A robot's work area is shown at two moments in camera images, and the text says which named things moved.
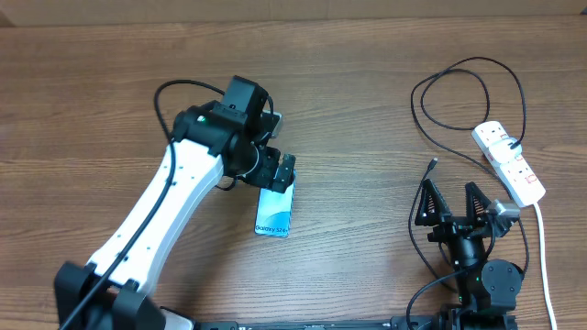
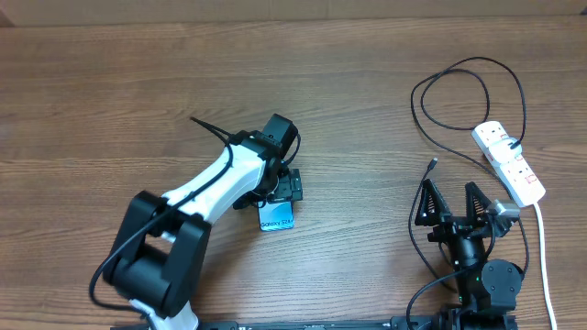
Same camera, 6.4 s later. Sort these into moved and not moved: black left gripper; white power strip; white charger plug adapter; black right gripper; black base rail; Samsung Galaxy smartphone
Moved: Samsung Galaxy smartphone; black left gripper
Not moved: white power strip; black base rail; white charger plug adapter; black right gripper
